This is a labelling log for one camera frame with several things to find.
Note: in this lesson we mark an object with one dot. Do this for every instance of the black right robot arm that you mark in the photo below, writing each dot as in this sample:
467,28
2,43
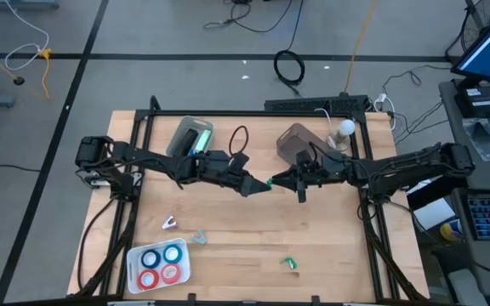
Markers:
411,166

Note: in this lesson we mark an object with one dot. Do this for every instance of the green staple remover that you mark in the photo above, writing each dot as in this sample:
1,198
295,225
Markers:
270,183
291,263

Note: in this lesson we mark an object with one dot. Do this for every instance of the white bulb table lamp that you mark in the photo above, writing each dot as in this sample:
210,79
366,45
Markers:
347,126

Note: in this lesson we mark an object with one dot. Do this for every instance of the white plastic bin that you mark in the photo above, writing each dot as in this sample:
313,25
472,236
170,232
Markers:
160,266

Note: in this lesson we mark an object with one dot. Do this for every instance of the white paper sheet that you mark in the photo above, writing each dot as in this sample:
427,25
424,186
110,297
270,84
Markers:
434,212

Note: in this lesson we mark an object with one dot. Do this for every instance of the mint green stapler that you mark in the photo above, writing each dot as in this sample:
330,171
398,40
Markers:
204,139

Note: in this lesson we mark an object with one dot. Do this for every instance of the black aluminium rig frame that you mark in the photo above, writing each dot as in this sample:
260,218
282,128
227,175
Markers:
249,113

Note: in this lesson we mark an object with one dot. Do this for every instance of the clear plastic bag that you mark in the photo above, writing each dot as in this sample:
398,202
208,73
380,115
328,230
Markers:
483,140

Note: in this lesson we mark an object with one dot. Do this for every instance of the black perforated case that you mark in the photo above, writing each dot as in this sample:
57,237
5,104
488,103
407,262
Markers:
296,105
349,104

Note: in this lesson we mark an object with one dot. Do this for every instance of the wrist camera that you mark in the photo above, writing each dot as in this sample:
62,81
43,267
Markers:
303,158
240,160

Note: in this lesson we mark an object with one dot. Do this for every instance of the black mini computer box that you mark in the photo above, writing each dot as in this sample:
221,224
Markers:
479,102

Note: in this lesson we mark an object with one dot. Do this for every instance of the pale translucent plastic bin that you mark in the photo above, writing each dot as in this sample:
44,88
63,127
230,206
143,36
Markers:
189,120

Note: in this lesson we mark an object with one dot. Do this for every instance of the dark blue tape roll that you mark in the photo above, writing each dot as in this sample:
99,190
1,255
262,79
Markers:
143,258

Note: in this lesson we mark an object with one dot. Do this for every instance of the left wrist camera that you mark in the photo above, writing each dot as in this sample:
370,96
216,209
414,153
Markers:
240,160

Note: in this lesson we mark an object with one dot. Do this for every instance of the yellow round object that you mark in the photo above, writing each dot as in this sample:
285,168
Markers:
449,231

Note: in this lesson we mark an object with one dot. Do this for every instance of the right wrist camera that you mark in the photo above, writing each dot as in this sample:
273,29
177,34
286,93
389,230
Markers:
303,158

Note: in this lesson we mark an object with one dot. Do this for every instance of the dark translucent plastic bin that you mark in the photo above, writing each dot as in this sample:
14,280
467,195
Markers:
292,140

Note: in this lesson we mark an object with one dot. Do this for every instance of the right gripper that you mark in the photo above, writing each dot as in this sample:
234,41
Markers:
326,174

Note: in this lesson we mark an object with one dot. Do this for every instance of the light blue tape roll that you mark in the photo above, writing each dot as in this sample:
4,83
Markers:
164,254

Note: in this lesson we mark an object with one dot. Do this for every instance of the pink tape roll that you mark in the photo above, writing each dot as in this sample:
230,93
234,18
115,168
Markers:
162,274

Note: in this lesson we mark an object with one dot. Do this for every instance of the grey chair seat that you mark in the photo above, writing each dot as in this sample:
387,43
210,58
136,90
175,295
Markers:
468,289

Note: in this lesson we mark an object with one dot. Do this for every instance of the black floor fan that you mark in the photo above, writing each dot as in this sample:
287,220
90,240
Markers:
476,25

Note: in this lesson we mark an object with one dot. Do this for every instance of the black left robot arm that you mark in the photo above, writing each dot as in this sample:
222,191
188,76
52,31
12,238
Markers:
143,158

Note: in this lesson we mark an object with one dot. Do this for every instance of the grey-blue staple remover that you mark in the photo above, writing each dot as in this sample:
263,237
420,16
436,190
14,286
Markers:
200,238

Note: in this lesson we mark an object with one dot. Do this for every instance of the grey desk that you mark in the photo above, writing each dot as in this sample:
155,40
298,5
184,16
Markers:
453,127

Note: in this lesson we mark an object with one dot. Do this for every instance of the purple staple remover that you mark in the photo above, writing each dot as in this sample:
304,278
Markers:
169,223

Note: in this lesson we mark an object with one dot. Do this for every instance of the red tape roll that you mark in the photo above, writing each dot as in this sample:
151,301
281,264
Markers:
140,279

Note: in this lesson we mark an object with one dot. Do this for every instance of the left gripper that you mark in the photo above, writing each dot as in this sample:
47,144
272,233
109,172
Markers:
215,168

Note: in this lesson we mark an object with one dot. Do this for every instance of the black stapler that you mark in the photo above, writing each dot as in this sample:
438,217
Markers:
187,141

